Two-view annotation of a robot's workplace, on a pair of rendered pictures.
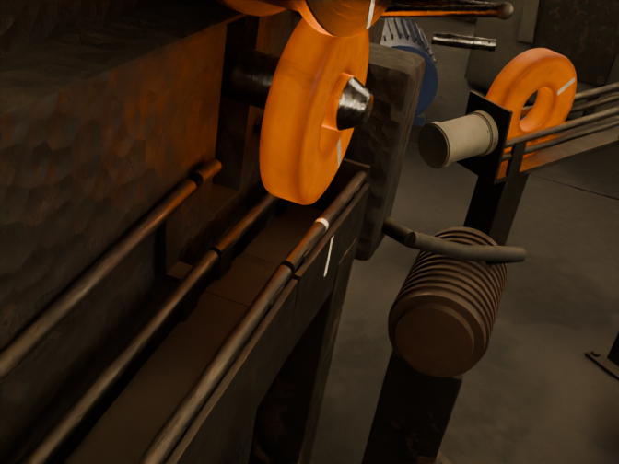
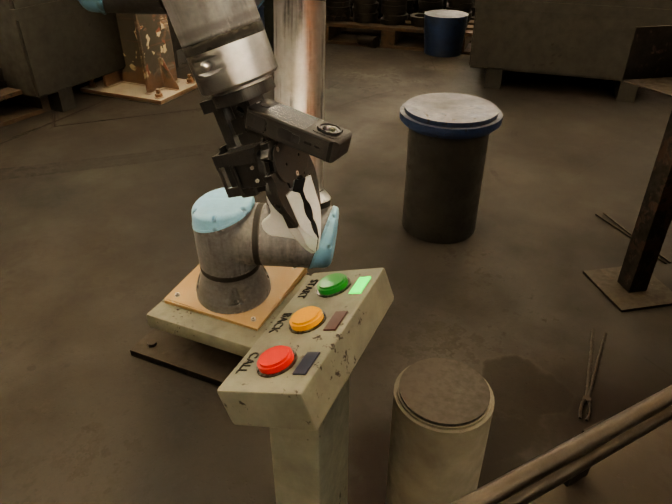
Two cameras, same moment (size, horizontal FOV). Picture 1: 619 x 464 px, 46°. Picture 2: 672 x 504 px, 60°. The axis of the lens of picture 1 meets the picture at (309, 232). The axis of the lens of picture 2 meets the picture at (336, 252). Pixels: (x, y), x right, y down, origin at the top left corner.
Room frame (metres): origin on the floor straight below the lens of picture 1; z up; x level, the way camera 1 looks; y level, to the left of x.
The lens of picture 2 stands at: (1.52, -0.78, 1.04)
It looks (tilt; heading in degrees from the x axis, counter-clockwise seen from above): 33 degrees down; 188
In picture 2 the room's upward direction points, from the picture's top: straight up
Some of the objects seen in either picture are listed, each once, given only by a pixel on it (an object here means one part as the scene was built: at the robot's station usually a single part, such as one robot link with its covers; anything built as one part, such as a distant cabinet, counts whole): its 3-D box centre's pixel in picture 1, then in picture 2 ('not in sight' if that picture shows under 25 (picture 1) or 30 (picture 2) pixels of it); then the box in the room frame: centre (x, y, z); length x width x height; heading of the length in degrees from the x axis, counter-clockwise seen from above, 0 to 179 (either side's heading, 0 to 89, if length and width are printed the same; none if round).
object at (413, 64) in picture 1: (355, 151); not in sight; (0.78, -0.04, 0.68); 0.11 x 0.08 x 0.24; 74
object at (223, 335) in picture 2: not in sight; (235, 300); (0.34, -1.20, 0.10); 0.32 x 0.32 x 0.04; 74
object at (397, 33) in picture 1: (391, 66); not in sight; (2.83, -0.21, 0.17); 0.57 x 0.31 x 0.34; 4
